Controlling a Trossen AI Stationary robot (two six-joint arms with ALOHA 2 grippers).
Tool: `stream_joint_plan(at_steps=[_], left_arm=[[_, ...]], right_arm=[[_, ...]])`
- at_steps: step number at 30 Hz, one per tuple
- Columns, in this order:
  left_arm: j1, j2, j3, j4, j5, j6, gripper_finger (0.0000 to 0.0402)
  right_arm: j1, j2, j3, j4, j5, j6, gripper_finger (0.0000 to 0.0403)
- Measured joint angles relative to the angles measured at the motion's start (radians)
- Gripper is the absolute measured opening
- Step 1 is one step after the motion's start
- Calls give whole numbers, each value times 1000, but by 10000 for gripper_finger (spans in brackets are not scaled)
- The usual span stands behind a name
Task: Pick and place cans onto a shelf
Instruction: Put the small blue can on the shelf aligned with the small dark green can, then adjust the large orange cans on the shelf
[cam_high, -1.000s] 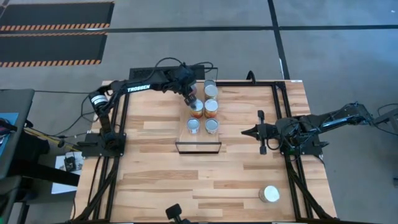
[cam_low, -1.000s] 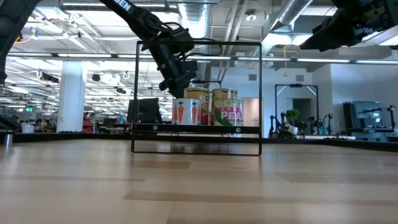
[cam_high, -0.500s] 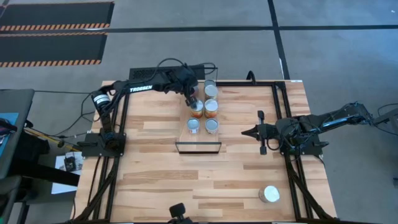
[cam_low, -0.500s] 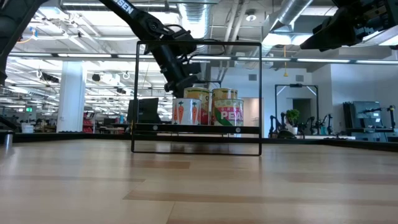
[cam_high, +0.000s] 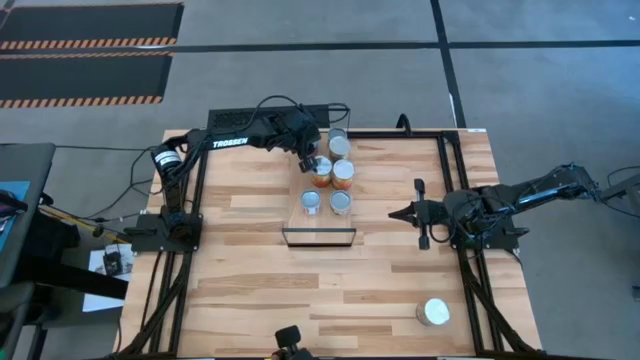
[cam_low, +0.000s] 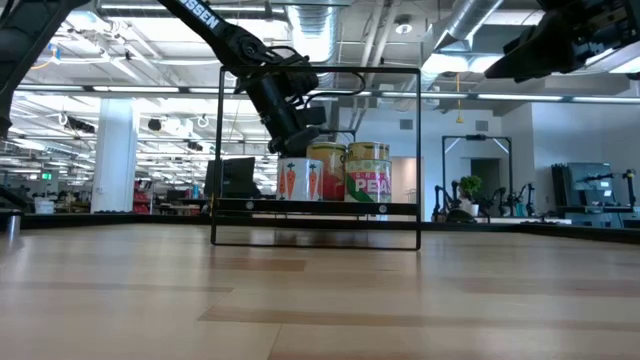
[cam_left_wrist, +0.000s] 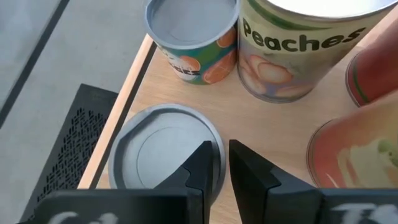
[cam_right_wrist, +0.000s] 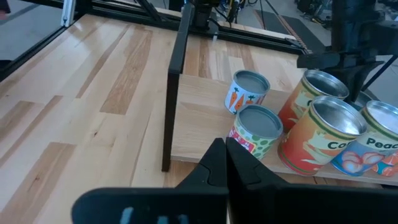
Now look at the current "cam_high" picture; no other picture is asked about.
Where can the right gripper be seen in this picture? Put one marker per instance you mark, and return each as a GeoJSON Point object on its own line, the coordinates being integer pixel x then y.
{"type": "Point", "coordinates": [435, 215]}

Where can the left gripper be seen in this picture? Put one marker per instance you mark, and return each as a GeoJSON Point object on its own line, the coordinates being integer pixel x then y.
{"type": "Point", "coordinates": [295, 132]}

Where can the corn can yellow red label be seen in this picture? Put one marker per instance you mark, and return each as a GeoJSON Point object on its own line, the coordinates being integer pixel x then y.
{"type": "Point", "coordinates": [323, 172]}
{"type": "Point", "coordinates": [343, 174]}

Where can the sliced carrots can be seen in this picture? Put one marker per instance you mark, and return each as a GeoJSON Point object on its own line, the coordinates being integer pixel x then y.
{"type": "Point", "coordinates": [310, 201]}

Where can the green peas can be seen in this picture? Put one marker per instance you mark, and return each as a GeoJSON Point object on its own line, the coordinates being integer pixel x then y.
{"type": "Point", "coordinates": [340, 201]}

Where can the peaches can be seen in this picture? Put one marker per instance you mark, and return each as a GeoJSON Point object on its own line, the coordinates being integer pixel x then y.
{"type": "Point", "coordinates": [434, 311]}

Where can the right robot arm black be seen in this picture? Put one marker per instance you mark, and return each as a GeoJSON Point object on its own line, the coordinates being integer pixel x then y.
{"type": "Point", "coordinates": [530, 192]}

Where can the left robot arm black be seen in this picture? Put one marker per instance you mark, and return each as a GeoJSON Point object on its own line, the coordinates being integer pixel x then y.
{"type": "Point", "coordinates": [230, 142]}

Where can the black perforated metal box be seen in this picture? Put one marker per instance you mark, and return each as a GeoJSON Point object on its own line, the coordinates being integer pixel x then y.
{"type": "Point", "coordinates": [235, 119]}

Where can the small black device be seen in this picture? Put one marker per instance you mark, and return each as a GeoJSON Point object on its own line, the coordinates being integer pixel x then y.
{"type": "Point", "coordinates": [112, 263]}

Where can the black hazard-striped floor mat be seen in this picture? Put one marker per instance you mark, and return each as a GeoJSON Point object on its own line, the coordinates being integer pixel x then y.
{"type": "Point", "coordinates": [85, 77]}
{"type": "Point", "coordinates": [90, 22]}

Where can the white paper sheet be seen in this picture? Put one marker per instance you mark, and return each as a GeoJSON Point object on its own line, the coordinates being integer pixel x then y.
{"type": "Point", "coordinates": [100, 295]}

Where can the grey desk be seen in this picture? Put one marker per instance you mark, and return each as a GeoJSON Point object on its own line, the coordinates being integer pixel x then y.
{"type": "Point", "coordinates": [27, 165]}

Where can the wooden shelf black metal frame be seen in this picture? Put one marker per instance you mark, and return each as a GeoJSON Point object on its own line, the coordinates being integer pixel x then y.
{"type": "Point", "coordinates": [320, 222]}

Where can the black table frame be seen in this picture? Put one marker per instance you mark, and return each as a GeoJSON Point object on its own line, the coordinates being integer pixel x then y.
{"type": "Point", "coordinates": [425, 134]}

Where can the black table-level camera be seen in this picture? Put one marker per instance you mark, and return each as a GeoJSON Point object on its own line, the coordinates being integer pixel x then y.
{"type": "Point", "coordinates": [290, 340]}

